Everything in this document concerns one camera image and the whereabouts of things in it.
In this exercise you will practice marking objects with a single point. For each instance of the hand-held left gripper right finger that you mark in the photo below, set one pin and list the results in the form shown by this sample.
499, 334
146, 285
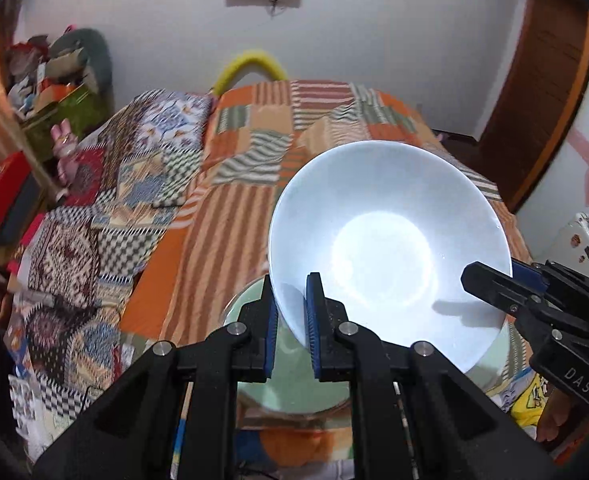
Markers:
314, 330

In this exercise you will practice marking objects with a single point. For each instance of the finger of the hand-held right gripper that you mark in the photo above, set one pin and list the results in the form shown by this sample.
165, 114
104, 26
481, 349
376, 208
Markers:
529, 275
494, 287

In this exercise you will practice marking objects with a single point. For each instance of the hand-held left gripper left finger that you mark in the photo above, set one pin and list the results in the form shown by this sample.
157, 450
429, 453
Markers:
269, 340

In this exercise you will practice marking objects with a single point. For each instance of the mint green plate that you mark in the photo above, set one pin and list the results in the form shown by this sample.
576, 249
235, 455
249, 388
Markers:
294, 395

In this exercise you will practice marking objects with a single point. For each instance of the white bowl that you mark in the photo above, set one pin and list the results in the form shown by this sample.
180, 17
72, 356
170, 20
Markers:
389, 200

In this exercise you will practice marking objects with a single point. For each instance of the person's right hand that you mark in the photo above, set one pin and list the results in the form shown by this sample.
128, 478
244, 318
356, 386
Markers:
554, 415

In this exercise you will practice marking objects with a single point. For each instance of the white fridge with magnets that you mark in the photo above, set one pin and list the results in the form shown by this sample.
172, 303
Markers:
584, 240

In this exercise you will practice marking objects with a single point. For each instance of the yellow printed cloth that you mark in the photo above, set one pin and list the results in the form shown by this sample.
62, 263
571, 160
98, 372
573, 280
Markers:
529, 400

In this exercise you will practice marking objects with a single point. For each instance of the orange striped blanket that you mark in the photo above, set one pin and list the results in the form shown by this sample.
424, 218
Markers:
214, 260

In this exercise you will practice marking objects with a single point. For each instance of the blue cloth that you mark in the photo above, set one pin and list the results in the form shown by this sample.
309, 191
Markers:
254, 445

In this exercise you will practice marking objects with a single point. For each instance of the brown wooden door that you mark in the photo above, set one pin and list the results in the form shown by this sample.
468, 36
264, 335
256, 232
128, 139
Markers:
539, 100

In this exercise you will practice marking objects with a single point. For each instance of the patchwork patterned quilt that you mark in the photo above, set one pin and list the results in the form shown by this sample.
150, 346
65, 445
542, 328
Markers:
124, 170

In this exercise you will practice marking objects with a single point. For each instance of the yellow foam tube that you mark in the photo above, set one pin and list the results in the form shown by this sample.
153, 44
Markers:
254, 56

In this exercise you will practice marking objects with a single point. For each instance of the dark blue box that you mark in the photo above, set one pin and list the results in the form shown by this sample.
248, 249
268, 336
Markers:
17, 215

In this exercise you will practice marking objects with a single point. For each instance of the pink bunny toy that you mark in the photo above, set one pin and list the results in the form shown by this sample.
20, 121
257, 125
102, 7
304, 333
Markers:
64, 145

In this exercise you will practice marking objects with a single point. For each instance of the green box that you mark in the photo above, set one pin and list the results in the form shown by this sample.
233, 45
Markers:
74, 110

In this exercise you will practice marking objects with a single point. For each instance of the red box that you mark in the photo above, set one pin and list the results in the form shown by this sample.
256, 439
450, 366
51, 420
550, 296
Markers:
4, 180

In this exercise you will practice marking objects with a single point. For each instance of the orange cardboard box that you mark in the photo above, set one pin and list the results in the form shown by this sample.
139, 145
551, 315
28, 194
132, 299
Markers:
57, 92

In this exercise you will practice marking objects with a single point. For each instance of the grey-green cushion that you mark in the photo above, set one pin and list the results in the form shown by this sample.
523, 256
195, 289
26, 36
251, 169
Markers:
99, 60

